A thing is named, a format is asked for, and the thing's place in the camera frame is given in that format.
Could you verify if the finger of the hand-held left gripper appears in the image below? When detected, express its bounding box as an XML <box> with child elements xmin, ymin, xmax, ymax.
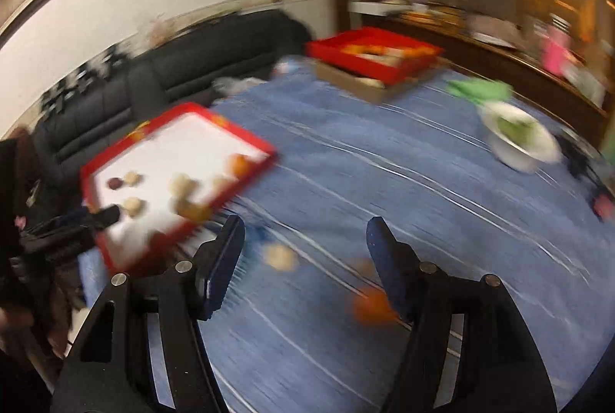
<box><xmin>85</xmin><ymin>205</ymin><xmax>122</xmax><ymax>230</ymax></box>
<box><xmin>50</xmin><ymin>208</ymin><xmax>95</xmax><ymax>227</ymax></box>

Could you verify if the red box with food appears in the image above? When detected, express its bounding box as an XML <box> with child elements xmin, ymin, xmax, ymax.
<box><xmin>306</xmin><ymin>27</ymin><xmax>445</xmax><ymax>86</ymax></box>

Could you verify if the brown cardboard box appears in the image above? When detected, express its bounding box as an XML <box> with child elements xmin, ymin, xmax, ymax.
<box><xmin>314</xmin><ymin>56</ymin><xmax>451</xmax><ymax>105</ymax></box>

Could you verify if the pink bottle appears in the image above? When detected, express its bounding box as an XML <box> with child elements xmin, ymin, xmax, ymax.
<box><xmin>543</xmin><ymin>26</ymin><xmax>572</xmax><ymax>75</ymax></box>

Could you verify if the black electronic device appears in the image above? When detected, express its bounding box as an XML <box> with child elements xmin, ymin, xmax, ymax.
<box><xmin>560</xmin><ymin>132</ymin><xmax>607</xmax><ymax>183</ymax></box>

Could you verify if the orange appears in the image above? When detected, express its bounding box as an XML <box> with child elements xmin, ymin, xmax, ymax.
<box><xmin>226</xmin><ymin>152</ymin><xmax>254</xmax><ymax>178</ymax></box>
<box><xmin>352</xmin><ymin>287</ymin><xmax>399</xmax><ymax>325</ymax></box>

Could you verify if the black sofa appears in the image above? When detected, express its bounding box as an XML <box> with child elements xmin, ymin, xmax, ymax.
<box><xmin>31</xmin><ymin>8</ymin><xmax>314</xmax><ymax>185</ymax></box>

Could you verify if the red shallow box tray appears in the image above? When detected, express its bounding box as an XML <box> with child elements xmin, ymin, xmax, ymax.
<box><xmin>79</xmin><ymin>102</ymin><xmax>280</xmax><ymax>280</ymax></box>

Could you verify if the blue plaid tablecloth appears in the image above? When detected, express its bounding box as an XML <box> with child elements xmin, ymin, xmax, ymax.
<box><xmin>76</xmin><ymin>55</ymin><xmax>615</xmax><ymax>413</ymax></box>

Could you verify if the white bowl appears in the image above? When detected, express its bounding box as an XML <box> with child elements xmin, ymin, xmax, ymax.
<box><xmin>481</xmin><ymin>101</ymin><xmax>563</xmax><ymax>174</ymax></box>

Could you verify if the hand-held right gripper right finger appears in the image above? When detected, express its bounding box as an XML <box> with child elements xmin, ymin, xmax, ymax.
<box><xmin>366</xmin><ymin>217</ymin><xmax>558</xmax><ymax>413</ymax></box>

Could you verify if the green leafy vegetable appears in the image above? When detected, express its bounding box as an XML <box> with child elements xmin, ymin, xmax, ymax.
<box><xmin>495</xmin><ymin>115</ymin><xmax>541</xmax><ymax>142</ymax></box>

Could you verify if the red jar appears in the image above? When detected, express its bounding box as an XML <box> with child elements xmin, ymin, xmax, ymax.
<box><xmin>592</xmin><ymin>191</ymin><xmax>615</xmax><ymax>222</ymax></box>

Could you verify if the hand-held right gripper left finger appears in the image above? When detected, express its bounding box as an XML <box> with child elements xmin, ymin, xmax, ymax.
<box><xmin>50</xmin><ymin>215</ymin><xmax>247</xmax><ymax>413</ymax></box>

